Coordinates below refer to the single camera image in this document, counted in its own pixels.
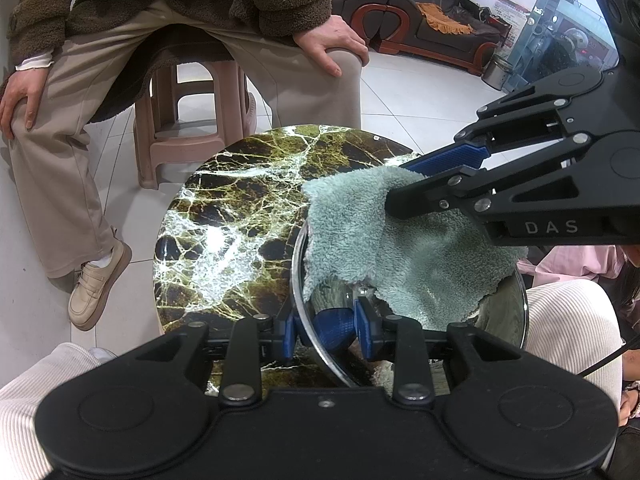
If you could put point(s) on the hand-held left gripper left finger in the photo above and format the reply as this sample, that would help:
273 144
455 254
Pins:
287 332

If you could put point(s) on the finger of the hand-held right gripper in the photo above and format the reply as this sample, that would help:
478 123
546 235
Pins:
450 157
415 200

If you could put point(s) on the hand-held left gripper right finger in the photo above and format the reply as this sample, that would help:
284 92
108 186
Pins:
366 330

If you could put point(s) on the teal and pink fluffy cloth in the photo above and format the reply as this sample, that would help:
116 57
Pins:
360 230

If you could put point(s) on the steel bowl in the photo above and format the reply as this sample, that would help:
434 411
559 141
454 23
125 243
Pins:
502 315

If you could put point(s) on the person's right forearm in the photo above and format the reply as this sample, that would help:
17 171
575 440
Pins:
575 262

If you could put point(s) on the metal trash bin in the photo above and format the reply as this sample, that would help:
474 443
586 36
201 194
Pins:
495 72

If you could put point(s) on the orange fringed blanket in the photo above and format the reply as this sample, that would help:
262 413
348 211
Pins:
442 19

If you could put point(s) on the person's right leg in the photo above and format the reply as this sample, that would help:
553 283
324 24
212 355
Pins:
565 330

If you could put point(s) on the round green marble table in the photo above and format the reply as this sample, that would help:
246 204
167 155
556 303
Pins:
235 200

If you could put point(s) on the standing sign board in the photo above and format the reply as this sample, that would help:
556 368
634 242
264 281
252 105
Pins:
510 15

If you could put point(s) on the person's white shoe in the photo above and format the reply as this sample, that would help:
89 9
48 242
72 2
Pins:
102 355

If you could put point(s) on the pink plastic stool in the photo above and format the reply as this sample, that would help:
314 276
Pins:
195 150

